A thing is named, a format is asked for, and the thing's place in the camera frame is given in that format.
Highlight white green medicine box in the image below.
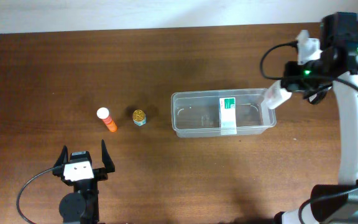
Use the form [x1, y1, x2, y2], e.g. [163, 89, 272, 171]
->
[219, 97, 237, 136]

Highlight black left camera cable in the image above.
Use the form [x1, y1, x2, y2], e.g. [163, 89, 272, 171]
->
[16, 167, 65, 224]

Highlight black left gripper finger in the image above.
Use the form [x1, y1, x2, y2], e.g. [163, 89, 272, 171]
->
[53, 145, 68, 170]
[101, 139, 115, 173]

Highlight clear plastic container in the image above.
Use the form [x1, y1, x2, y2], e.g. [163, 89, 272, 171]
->
[171, 88, 277, 138]

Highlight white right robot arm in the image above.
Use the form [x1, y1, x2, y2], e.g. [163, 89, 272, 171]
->
[267, 12, 358, 223]

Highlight orange tablet tube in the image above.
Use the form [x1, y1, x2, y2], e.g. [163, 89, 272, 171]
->
[96, 107, 117, 132]

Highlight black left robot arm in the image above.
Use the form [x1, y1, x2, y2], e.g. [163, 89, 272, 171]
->
[52, 141, 115, 224]

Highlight gold lid small jar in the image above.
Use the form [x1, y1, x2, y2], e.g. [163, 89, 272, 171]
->
[132, 110, 147, 126]

